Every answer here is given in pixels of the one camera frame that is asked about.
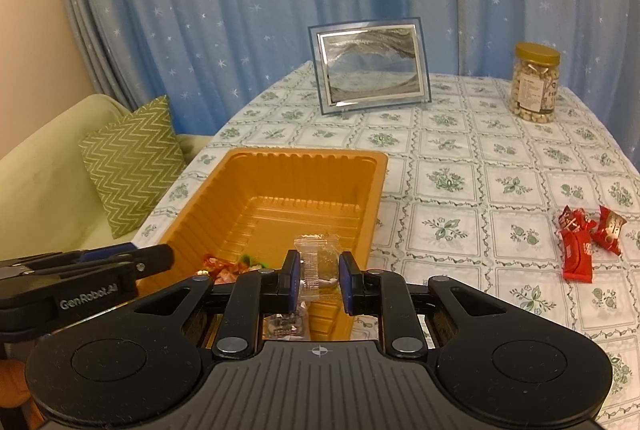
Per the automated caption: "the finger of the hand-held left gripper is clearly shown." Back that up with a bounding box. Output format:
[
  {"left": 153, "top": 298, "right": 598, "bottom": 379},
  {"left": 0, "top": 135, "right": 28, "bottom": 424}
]
[
  {"left": 15, "top": 243, "right": 139, "bottom": 271},
  {"left": 0, "top": 244, "right": 175, "bottom": 284}
]

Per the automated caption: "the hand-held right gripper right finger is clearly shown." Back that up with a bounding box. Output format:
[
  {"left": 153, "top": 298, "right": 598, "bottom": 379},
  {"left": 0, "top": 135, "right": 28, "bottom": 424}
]
[{"left": 338, "top": 251, "right": 507, "bottom": 359}]

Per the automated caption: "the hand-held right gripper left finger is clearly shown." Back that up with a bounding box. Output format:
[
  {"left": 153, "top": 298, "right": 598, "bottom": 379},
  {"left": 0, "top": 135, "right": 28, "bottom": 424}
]
[{"left": 131, "top": 250, "right": 303, "bottom": 362}]

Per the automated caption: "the small clear snack packet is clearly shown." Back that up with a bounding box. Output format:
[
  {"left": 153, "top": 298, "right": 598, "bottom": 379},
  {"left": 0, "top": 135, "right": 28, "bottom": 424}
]
[{"left": 293, "top": 232, "right": 342, "bottom": 303}]

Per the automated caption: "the long clear dark-label packet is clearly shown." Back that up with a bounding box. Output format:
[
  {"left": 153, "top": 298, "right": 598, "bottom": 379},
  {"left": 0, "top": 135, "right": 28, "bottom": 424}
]
[{"left": 264, "top": 302, "right": 310, "bottom": 342}]

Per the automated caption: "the small green candy packet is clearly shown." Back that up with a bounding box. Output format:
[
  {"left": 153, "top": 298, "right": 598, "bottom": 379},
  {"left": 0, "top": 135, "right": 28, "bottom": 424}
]
[{"left": 237, "top": 254, "right": 273, "bottom": 272}]

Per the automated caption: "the small red candy packet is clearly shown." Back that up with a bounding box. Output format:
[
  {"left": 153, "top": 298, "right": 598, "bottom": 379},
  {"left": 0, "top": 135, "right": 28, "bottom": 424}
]
[{"left": 200, "top": 254, "right": 240, "bottom": 285}]

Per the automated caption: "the orange plastic tray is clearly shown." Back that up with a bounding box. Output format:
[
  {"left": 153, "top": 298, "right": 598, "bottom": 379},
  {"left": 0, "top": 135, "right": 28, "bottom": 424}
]
[{"left": 132, "top": 148, "right": 389, "bottom": 343}]

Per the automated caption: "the green zigzag cushion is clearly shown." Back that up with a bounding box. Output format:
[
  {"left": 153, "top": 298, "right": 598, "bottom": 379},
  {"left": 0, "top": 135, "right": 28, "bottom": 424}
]
[{"left": 78, "top": 95, "right": 187, "bottom": 239}]

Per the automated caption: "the pale green sofa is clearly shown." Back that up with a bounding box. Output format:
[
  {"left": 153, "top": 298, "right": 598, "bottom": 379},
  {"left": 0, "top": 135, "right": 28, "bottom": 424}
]
[{"left": 0, "top": 93, "right": 216, "bottom": 261}]

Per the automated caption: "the floral checked tablecloth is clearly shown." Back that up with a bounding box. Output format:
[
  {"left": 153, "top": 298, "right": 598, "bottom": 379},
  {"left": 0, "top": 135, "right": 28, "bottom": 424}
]
[{"left": 132, "top": 60, "right": 640, "bottom": 426}]

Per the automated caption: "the large red snack packet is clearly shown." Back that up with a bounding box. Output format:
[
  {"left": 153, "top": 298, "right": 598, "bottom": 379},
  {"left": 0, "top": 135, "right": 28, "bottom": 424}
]
[{"left": 558, "top": 205, "right": 597, "bottom": 283}]

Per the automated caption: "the grey curtain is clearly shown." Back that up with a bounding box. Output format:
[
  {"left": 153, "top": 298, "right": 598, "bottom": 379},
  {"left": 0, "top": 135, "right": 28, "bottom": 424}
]
[{"left": 50, "top": 0, "right": 151, "bottom": 111}]

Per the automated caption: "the blue star-print curtain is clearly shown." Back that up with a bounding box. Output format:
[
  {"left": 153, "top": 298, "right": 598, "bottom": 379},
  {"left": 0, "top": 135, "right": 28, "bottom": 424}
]
[{"left": 115, "top": 0, "right": 640, "bottom": 136}]

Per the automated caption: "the red pictured snack packet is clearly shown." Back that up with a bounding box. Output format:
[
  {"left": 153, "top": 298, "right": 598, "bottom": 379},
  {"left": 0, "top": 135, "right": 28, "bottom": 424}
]
[{"left": 591, "top": 205, "right": 629, "bottom": 256}]

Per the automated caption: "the clear nut jar gold lid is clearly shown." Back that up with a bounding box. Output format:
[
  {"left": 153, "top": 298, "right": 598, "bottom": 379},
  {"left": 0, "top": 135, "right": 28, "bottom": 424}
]
[{"left": 508, "top": 42, "right": 562, "bottom": 123}]

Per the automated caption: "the silver sand picture frame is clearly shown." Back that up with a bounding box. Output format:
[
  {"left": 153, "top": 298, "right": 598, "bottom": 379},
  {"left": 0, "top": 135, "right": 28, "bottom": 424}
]
[{"left": 307, "top": 16, "right": 432, "bottom": 117}]

